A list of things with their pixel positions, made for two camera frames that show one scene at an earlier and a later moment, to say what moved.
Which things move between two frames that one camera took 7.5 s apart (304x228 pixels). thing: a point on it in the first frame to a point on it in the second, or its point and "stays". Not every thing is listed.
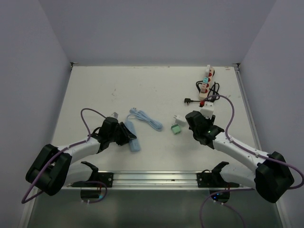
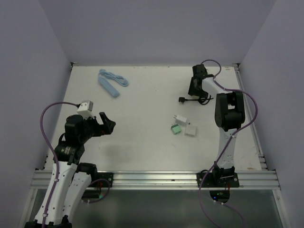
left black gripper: [123, 140] to [106, 128]
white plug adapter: [180, 120] stays
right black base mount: [214, 179] stays
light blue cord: [146, 119] to [119, 79]
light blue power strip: [134, 145] to [103, 81]
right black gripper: [209, 121] to [192, 90]
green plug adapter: [175, 128] stays
